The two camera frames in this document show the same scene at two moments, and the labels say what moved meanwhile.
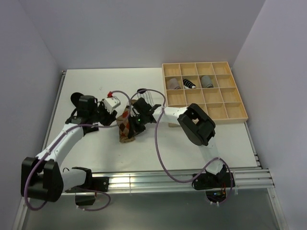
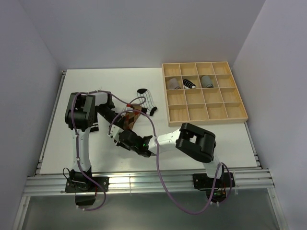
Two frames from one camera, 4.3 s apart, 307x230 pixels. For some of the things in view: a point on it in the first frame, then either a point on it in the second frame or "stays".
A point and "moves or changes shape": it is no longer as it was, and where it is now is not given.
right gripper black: (134, 129) -> (122, 144)
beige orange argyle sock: (122, 124) moves or changes shape
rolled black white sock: (188, 84) stays
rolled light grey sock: (173, 84) stays
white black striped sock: (143, 93) stays
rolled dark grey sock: (206, 82) stays
